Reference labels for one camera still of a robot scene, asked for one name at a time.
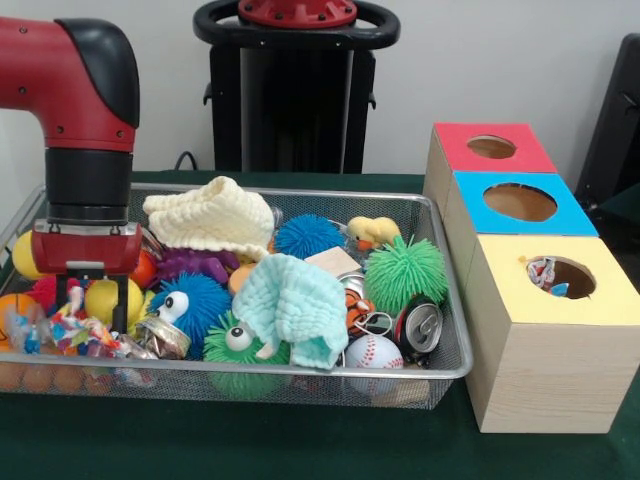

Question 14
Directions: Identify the silver drinks can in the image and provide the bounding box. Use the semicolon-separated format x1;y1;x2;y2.
394;294;445;362

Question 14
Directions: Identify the orange toy basketball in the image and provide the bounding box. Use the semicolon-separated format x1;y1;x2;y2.
0;293;36;346

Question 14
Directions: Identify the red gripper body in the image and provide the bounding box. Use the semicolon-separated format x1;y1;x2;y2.
30;222;144;282

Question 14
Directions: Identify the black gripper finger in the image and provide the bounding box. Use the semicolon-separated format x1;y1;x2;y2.
55;273;70;314
112;275;132;335

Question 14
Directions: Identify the light blue waffle cloth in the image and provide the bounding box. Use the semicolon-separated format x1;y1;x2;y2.
232;253;350;371

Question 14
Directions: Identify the dark green side table cloth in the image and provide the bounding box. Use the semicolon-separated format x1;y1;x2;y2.
597;182;640;241

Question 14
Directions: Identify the blue spiky ball with eyes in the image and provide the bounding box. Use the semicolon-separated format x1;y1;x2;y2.
149;272;234;359

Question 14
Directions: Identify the yellow duck plush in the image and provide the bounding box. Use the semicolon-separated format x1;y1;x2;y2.
347;215;403;251

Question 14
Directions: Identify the green spiky ball with eyes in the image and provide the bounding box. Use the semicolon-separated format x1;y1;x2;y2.
202;312;292;401

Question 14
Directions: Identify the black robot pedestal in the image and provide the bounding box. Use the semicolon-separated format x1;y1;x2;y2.
193;0;400;175

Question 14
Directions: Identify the multicoloured patterned cloth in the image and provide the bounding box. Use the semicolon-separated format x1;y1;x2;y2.
49;287;126;359
527;256;571;296

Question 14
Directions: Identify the orange striped tiger plush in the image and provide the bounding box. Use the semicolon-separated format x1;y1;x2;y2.
343;288;376;337

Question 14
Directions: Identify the green spiky rubber ball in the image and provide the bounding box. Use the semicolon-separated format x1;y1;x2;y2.
363;234;450;306

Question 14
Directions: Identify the shallow clear mesh bin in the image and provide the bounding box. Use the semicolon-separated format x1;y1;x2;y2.
0;180;475;411

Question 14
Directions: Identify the white toy baseball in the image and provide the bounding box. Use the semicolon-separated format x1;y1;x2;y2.
345;333;405;370

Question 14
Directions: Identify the cream waffle cloth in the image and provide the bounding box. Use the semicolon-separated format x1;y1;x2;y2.
142;175;276;262

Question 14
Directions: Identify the black looped cable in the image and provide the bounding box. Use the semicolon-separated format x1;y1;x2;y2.
173;150;200;174

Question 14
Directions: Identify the yellow tennis ball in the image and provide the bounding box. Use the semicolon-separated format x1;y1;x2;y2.
12;232;37;280

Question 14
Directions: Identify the wooden box with three holes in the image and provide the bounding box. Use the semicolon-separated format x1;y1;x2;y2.
422;122;640;434

